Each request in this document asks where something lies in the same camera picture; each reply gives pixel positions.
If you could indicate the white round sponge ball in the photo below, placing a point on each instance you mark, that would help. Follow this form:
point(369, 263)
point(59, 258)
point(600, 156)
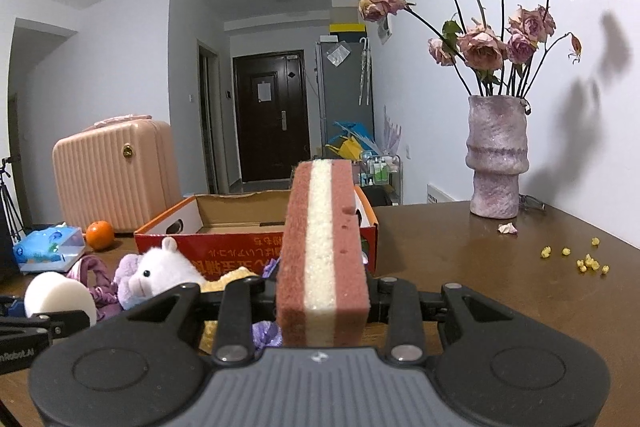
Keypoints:
point(52, 292)

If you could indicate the orange fruit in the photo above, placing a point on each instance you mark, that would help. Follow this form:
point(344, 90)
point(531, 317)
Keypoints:
point(100, 235)

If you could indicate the yellow bag on pile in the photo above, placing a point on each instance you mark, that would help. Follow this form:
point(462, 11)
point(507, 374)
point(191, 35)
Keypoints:
point(349, 148)

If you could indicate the dried pink rose bouquet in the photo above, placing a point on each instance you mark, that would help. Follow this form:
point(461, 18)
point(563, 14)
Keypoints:
point(505, 60)

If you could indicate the dark brown entrance door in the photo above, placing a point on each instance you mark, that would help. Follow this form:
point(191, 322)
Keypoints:
point(271, 114)

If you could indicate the grey refrigerator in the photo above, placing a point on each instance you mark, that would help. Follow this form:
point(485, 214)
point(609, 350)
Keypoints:
point(343, 94)

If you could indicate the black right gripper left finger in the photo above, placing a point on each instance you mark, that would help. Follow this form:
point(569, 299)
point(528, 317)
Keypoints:
point(252, 298)

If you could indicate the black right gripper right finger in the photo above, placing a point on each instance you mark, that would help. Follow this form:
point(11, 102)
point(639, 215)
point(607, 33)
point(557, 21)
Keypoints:
point(398, 299)

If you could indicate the white yellow plush alpaca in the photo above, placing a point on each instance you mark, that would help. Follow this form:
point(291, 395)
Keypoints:
point(141, 277)

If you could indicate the yellow black box on fridge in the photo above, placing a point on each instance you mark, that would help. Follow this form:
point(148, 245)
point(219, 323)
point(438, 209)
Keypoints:
point(347, 28)

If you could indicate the pink textured ceramic vase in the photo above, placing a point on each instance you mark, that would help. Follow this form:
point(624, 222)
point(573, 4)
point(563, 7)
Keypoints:
point(497, 154)

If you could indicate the rolling cart with bottles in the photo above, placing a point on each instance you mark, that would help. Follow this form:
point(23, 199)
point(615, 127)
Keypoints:
point(380, 179)

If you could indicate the fallen pink petal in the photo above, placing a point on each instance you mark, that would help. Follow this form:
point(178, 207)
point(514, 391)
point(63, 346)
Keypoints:
point(508, 228)

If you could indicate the pink cream striped sponge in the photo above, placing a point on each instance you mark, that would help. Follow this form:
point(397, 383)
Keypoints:
point(322, 290)

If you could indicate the red orange cardboard box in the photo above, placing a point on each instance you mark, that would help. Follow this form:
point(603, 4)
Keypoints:
point(219, 233)

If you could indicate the blue wet wipes pack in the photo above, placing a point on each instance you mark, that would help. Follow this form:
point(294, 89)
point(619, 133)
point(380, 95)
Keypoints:
point(52, 249)

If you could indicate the pink ribbed suitcase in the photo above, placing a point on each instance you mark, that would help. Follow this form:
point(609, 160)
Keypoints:
point(122, 170)

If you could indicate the purple drawstring fabric pouch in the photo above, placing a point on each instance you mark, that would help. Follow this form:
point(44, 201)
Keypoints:
point(267, 334)

